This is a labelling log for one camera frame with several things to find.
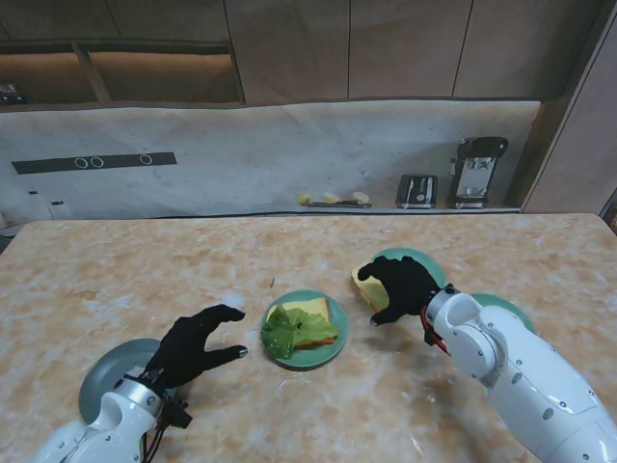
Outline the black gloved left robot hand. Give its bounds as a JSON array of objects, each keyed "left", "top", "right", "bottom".
[{"left": 144, "top": 304, "right": 250, "bottom": 390}]

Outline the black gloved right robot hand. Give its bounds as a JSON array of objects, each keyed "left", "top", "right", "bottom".
[{"left": 357, "top": 256, "right": 443, "bottom": 327}]

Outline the toy bread slice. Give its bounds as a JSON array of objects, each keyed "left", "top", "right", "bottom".
[
  {"left": 350, "top": 265, "right": 390, "bottom": 313},
  {"left": 274, "top": 296, "right": 336, "bottom": 349}
]

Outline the green lettuce leaf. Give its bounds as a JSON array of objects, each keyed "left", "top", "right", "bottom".
[{"left": 260, "top": 304, "right": 341, "bottom": 361}]

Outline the green round plate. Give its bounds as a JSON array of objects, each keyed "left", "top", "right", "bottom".
[
  {"left": 370, "top": 247, "right": 445, "bottom": 290},
  {"left": 260, "top": 288, "right": 348, "bottom": 370},
  {"left": 469, "top": 292, "right": 537, "bottom": 334}
]

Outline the grey round plate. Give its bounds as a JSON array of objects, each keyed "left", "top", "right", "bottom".
[{"left": 78, "top": 338, "right": 179, "bottom": 425}]

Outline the black silver toaster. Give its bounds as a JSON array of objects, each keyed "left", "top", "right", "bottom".
[{"left": 395, "top": 174, "right": 439, "bottom": 210}]

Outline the dark cutting board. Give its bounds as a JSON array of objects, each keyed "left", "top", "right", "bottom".
[{"left": 302, "top": 200, "right": 373, "bottom": 209}]

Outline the black silver coffee machine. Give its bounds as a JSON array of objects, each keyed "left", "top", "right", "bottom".
[{"left": 447, "top": 136, "right": 510, "bottom": 209}]

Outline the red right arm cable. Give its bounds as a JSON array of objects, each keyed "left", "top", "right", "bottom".
[{"left": 421, "top": 301, "right": 452, "bottom": 358}]

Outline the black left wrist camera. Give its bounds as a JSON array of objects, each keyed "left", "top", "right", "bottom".
[{"left": 163, "top": 402, "right": 193, "bottom": 429}]

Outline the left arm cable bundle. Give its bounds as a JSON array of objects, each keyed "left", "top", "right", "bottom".
[{"left": 142, "top": 399, "right": 171, "bottom": 463}]

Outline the black wall socket strip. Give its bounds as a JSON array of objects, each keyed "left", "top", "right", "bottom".
[{"left": 11, "top": 151, "right": 177, "bottom": 176}]

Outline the open wooden wall shelf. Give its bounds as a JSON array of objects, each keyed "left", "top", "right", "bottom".
[{"left": 0, "top": 41, "right": 247, "bottom": 108}]

